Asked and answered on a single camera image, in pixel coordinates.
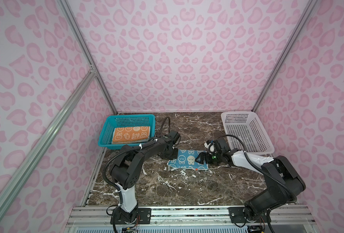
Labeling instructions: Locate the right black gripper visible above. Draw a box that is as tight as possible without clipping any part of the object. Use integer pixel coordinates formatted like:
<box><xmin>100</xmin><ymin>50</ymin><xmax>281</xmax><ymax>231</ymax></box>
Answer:
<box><xmin>194</xmin><ymin>151</ymin><xmax>223</xmax><ymax>167</ymax></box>

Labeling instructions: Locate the blue patterned towel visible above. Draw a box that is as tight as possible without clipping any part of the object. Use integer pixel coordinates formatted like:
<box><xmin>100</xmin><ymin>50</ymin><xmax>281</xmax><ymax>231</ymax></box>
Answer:
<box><xmin>167</xmin><ymin>150</ymin><xmax>208</xmax><ymax>170</ymax></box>

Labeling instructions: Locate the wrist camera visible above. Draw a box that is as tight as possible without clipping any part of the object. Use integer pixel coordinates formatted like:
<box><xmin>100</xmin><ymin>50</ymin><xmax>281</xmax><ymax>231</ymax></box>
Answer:
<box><xmin>204</xmin><ymin>137</ymin><xmax>230</xmax><ymax>154</ymax></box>
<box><xmin>167</xmin><ymin>130</ymin><xmax>181</xmax><ymax>146</ymax></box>

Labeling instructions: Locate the aluminium frame post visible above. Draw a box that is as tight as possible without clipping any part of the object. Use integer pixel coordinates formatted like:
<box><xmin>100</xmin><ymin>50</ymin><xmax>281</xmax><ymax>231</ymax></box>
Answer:
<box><xmin>251</xmin><ymin>0</ymin><xmax>320</xmax><ymax>112</ymax></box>
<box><xmin>57</xmin><ymin>0</ymin><xmax>118</xmax><ymax>115</ymax></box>

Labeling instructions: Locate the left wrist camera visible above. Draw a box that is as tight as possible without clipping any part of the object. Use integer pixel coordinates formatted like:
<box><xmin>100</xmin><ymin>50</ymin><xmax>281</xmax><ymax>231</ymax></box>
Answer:
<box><xmin>167</xmin><ymin>130</ymin><xmax>181</xmax><ymax>146</ymax></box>

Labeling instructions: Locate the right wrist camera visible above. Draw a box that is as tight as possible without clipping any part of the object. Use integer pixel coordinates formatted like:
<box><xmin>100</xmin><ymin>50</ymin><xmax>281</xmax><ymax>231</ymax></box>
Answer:
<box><xmin>204</xmin><ymin>137</ymin><xmax>230</xmax><ymax>154</ymax></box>

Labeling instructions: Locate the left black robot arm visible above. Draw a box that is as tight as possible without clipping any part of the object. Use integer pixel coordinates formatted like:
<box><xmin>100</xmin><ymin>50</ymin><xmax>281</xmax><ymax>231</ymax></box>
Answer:
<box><xmin>105</xmin><ymin>132</ymin><xmax>181</xmax><ymax>215</ymax></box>

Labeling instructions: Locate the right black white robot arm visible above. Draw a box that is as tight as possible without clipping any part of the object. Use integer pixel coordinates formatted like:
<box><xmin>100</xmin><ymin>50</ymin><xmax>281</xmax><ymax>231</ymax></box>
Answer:
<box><xmin>195</xmin><ymin>150</ymin><xmax>306</xmax><ymax>221</ymax></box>

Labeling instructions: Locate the aluminium frame post right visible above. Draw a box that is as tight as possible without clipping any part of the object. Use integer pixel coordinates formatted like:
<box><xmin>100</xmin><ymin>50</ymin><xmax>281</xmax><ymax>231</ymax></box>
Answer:
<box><xmin>251</xmin><ymin>0</ymin><xmax>320</xmax><ymax>112</ymax></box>

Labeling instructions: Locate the aluminium frame strut left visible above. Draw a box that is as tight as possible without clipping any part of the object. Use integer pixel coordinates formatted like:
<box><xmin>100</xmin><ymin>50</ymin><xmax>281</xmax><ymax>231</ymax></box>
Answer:
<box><xmin>0</xmin><ymin>68</ymin><xmax>97</xmax><ymax>231</ymax></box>

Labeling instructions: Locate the white plastic basket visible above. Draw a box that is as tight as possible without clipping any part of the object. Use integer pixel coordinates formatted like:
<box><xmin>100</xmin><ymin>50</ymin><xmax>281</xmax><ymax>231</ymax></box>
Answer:
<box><xmin>221</xmin><ymin>111</ymin><xmax>275</xmax><ymax>155</ymax></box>

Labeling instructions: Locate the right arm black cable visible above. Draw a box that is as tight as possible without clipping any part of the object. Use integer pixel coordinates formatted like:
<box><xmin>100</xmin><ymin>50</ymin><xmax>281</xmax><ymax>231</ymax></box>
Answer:
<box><xmin>205</xmin><ymin>134</ymin><xmax>298</xmax><ymax>233</ymax></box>

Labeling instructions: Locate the teal plastic basket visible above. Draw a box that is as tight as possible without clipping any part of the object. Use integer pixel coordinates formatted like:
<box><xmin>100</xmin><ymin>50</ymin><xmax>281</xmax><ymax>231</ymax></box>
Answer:
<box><xmin>98</xmin><ymin>114</ymin><xmax>155</xmax><ymax>150</ymax></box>

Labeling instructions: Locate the orange patterned towel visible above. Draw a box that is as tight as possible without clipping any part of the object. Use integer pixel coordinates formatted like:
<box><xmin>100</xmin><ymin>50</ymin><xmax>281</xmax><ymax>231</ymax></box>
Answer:
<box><xmin>111</xmin><ymin>126</ymin><xmax>150</xmax><ymax>144</ymax></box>

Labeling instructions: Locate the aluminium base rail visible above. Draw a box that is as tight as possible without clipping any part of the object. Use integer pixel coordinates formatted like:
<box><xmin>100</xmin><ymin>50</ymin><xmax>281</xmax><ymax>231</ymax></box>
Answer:
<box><xmin>64</xmin><ymin>204</ymin><xmax>319</xmax><ymax>233</ymax></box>

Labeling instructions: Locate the aluminium frame post left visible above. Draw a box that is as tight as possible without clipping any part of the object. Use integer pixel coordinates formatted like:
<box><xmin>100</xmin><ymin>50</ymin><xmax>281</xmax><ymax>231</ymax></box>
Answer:
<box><xmin>57</xmin><ymin>0</ymin><xmax>118</xmax><ymax>115</ymax></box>

